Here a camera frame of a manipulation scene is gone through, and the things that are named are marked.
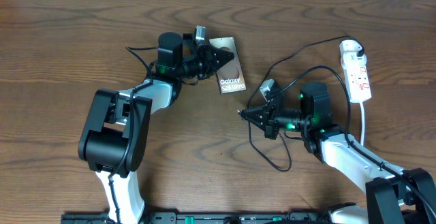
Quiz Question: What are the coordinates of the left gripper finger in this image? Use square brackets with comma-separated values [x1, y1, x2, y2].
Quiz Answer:
[204, 59, 230, 78]
[204, 44, 234, 63]

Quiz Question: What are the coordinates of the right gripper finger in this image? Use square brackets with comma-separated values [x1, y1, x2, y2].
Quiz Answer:
[240, 114, 268, 132]
[238, 104, 270, 118]

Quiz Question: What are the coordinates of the Galaxy smartphone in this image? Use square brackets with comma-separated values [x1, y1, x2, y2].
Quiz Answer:
[209, 37, 247, 95]

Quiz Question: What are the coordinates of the black USB charging cable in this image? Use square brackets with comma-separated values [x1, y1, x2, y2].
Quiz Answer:
[237, 35, 365, 172]

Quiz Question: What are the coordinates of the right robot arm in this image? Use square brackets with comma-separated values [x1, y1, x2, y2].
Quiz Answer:
[239, 80, 435, 223]

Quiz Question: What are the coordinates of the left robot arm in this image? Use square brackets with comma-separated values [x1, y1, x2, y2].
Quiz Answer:
[78, 26, 235, 223]

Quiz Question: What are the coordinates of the white USB charger plug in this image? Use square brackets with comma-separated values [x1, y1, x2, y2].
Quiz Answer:
[339, 39, 364, 57]

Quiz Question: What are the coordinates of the white power strip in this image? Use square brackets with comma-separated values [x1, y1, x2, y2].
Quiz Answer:
[341, 52, 372, 103]

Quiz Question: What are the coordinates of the white power strip cord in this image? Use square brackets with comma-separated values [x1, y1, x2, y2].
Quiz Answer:
[359, 101, 367, 146]

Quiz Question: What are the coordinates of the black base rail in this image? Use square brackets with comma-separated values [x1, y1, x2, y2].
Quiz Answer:
[60, 211, 331, 224]

